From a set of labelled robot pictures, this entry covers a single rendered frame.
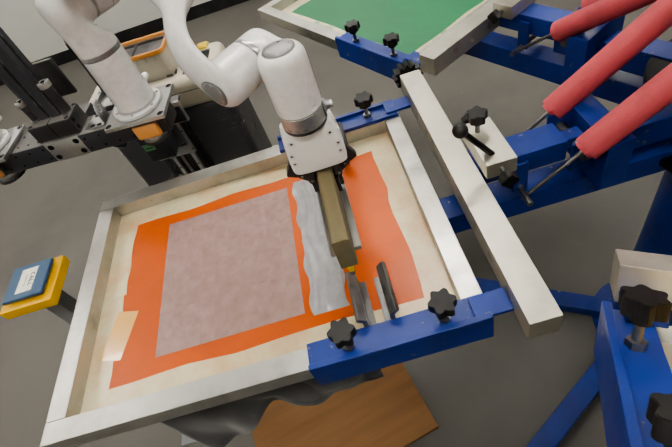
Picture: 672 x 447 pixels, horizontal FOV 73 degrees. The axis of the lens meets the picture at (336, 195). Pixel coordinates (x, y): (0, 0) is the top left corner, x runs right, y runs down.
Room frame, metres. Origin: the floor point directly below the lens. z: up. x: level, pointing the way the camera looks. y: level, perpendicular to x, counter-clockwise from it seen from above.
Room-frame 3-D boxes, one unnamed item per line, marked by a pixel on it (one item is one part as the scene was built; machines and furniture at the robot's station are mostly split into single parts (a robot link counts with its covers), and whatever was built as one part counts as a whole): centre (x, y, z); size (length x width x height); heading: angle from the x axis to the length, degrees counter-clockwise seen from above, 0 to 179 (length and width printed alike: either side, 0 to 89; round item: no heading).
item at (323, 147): (0.62, 0.00, 1.20); 0.10 x 0.08 x 0.11; 85
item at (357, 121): (0.89, -0.06, 0.98); 0.30 x 0.05 x 0.07; 85
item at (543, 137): (0.58, -0.36, 1.02); 0.17 x 0.06 x 0.05; 85
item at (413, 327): (0.34, -0.01, 0.98); 0.30 x 0.05 x 0.07; 85
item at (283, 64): (0.65, 0.02, 1.33); 0.15 x 0.10 x 0.11; 39
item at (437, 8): (1.36, -0.47, 1.05); 1.08 x 0.61 x 0.23; 25
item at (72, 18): (1.09, 0.38, 1.37); 0.13 x 0.10 x 0.16; 129
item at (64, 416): (0.63, 0.20, 0.97); 0.79 x 0.58 x 0.04; 85
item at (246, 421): (0.43, 0.28, 0.74); 0.46 x 0.04 x 0.42; 85
